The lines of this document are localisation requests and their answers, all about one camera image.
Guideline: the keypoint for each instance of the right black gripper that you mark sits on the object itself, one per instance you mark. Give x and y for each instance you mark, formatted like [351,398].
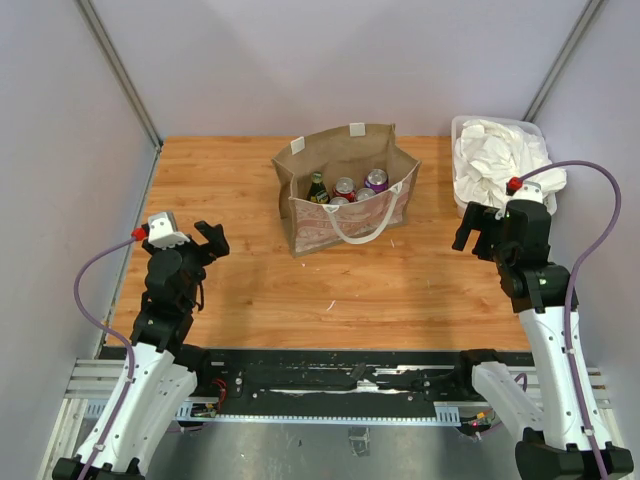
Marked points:
[479,217]

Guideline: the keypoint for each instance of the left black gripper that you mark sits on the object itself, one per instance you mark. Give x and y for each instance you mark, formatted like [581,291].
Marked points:
[216,245]

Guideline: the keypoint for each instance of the purple fanta can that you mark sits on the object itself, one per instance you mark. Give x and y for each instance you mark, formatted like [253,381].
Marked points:
[339,200]
[377,180]

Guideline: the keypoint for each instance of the red cola can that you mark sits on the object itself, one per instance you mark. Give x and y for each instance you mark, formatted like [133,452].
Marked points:
[364,194]
[345,187]

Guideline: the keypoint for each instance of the burlap canvas tote bag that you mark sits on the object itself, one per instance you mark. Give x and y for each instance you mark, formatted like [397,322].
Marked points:
[346,151]

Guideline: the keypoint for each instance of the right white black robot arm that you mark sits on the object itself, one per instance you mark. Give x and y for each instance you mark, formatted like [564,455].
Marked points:
[565,436]

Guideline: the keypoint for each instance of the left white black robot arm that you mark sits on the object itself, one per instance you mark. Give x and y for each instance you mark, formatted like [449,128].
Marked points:
[160,370]

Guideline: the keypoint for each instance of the crumpled white cloth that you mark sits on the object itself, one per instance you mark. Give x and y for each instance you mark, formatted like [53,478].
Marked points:
[489,155]

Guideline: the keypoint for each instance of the white plastic basket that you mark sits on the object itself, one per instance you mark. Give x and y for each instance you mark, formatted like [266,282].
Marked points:
[457,125]

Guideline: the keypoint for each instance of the green glass bottle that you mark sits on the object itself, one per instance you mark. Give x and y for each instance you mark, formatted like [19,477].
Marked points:
[318,193]

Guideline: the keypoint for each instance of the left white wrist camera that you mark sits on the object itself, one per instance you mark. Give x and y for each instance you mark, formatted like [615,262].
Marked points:
[164,232]

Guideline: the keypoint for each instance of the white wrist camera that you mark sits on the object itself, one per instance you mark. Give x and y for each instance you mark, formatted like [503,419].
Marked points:
[529,191]
[164,232]

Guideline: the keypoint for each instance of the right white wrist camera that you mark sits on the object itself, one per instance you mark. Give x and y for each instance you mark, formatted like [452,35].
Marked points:
[529,191]

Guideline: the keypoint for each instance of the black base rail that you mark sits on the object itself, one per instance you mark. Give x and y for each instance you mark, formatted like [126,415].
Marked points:
[336,385]

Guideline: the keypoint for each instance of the aluminium frame rails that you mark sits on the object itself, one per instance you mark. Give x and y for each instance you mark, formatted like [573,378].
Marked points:
[92,382]

